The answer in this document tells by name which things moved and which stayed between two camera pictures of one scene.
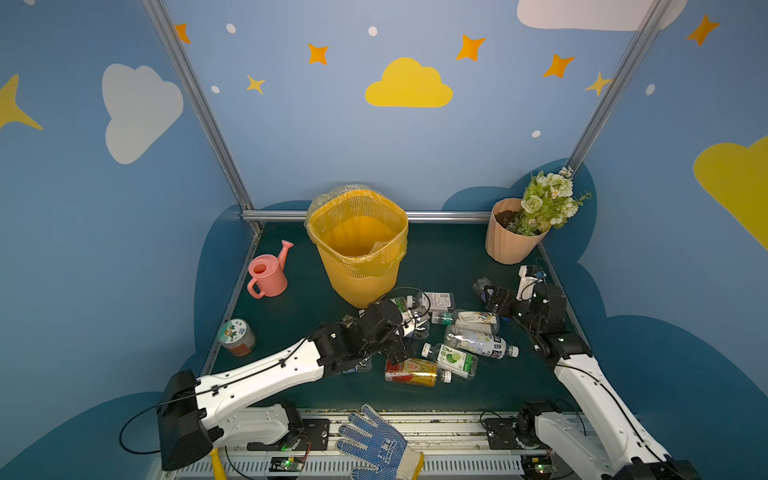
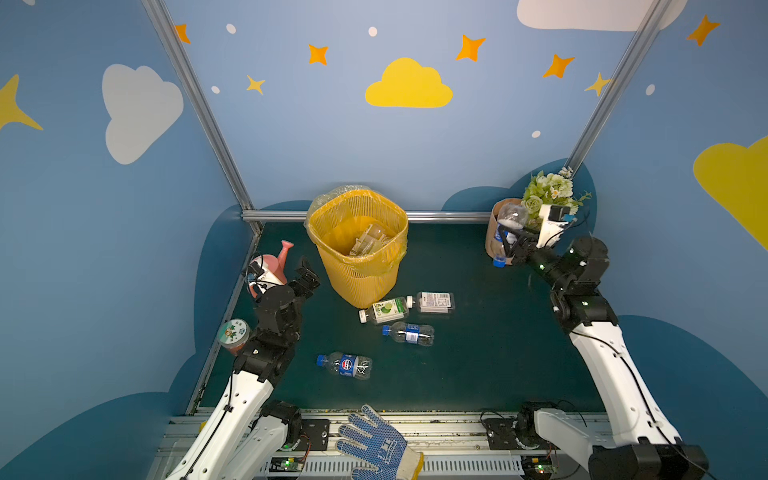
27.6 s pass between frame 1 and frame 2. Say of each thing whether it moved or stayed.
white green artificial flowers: stayed
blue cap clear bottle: moved
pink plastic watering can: stayed
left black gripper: moved
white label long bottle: moved
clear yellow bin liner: stayed
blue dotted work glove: stayed
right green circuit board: stayed
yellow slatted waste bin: stayed
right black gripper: moved
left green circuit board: stayed
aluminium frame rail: stayed
